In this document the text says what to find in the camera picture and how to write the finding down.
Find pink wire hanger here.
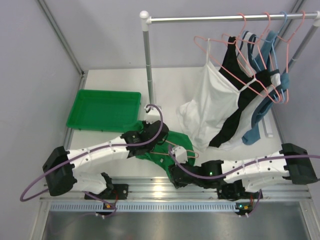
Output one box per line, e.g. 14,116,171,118
278,10,306,104
149,139,200,160

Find green tank top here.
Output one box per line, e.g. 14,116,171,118
136,131,199,179

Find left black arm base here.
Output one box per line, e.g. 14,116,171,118
90,184,129,200

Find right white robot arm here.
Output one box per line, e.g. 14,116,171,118
168,143,319,199

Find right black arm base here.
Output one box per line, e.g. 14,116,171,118
217,181,259,201

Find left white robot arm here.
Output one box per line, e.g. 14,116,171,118
42,120,169,199

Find black tank top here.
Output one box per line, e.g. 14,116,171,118
209,37,272,148

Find pink hanger with black top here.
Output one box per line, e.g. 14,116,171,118
221,12,281,104

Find white blue trimmed tank top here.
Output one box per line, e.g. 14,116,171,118
234,30,281,144

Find white clothes rack foot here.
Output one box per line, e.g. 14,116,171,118
145,104,158,113

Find green plastic tray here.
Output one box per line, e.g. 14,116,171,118
66,89,142,132

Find silver clothes rack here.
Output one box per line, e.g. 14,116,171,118
139,10,320,104

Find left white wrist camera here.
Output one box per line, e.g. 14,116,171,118
143,106,162,124

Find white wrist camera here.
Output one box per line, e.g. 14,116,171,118
170,145,188,164
143,106,162,124

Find aluminium table edge rail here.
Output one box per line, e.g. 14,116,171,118
39,174,311,201

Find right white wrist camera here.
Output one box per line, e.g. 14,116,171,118
170,145,188,164

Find white slotted cable duct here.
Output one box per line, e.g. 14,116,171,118
50,202,253,213

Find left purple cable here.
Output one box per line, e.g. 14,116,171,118
19,103,164,217

